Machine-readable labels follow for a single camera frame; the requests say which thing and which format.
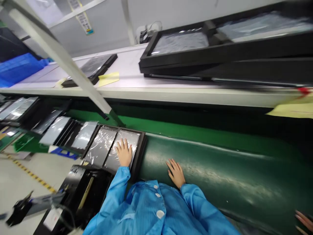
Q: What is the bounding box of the person's left hand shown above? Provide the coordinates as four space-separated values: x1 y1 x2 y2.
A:
115 138 134 168

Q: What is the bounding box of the person's right hand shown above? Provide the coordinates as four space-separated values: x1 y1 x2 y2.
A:
166 158 186 189

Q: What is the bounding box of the plastic-wrapped dark panel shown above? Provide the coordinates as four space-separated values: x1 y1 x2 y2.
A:
104 130 143 171
84 126 121 167

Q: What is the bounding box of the black two-slot tray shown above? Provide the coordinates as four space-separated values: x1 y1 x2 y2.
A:
80 124 148 182

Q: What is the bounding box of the person's body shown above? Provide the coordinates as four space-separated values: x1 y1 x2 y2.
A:
82 180 196 235

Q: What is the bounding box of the green conveyor belt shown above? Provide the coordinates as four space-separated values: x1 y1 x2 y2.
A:
65 107 313 235

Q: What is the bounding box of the black machine box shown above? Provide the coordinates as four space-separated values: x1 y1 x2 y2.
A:
34 164 116 235

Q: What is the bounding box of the white work shelf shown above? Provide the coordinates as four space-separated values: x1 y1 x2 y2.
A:
0 43 313 109

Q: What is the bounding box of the yellow paper sheet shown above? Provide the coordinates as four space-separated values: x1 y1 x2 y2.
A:
98 71 120 87

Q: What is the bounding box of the row of black panel trays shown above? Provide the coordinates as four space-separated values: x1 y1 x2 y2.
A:
0 96 99 155

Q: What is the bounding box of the small black tray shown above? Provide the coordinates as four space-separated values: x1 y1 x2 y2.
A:
61 54 118 88

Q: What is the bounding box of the green plastic crate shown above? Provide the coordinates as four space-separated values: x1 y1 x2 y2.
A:
13 134 35 153

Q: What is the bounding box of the stack of large black trays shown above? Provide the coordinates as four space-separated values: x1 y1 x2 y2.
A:
139 0 313 86

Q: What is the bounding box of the large pale yellow sheet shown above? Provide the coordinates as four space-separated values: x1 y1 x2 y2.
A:
266 101 313 120

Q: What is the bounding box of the red tag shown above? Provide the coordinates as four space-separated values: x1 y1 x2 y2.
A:
297 86 313 99

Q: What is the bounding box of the grey metal frame post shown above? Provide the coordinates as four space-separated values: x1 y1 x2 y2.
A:
2 0 126 127

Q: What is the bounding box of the black plug with white cable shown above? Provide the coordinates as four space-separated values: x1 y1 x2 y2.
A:
139 20 164 45

